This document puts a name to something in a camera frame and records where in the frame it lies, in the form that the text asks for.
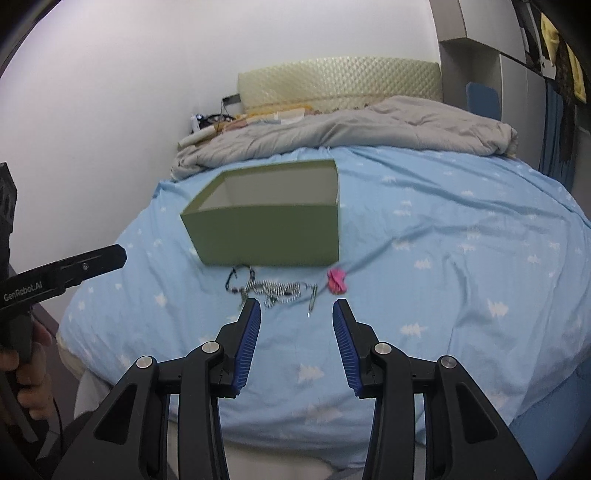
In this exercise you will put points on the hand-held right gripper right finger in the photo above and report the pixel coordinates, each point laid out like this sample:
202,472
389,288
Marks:
346,346

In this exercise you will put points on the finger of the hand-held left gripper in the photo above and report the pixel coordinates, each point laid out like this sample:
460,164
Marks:
92,263

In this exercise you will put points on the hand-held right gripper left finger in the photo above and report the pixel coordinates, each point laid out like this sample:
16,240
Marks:
247,341

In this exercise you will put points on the small silver hair clip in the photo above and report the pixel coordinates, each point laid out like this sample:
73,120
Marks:
313,300

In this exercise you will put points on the pink flower hair clip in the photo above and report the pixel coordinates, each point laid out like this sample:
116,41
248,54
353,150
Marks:
337,281

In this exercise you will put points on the green cardboard box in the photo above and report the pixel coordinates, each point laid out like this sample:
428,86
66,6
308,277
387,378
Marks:
268,235

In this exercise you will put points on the person's left hand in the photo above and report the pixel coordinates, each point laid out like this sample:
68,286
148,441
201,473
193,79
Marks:
39,369

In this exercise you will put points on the light blue printed bedsheet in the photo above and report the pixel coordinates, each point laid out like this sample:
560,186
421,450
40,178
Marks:
461,277

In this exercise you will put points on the bedside clutter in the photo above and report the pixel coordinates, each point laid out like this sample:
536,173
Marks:
207,121

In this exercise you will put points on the grey duvet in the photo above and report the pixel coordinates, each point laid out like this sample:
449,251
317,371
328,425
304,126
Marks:
369,129

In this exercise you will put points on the patterned pillow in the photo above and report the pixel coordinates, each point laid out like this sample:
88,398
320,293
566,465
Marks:
258,119

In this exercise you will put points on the cream quilted headboard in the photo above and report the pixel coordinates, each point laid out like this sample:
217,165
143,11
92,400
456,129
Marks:
341,78

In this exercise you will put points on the blue padded board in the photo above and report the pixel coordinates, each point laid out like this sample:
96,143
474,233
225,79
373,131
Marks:
485,101

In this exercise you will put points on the blue curtain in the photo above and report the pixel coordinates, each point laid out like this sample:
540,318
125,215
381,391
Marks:
551,147

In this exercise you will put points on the row of hanging clothes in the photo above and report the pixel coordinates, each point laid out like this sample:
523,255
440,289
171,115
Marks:
565,120

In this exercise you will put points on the grey and white wardrobe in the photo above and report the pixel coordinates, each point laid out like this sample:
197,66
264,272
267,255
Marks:
480,60

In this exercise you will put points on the yellow hanging garment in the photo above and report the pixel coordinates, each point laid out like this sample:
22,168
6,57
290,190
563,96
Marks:
551,32

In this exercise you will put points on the black wall fixture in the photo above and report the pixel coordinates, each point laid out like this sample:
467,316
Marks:
231,98

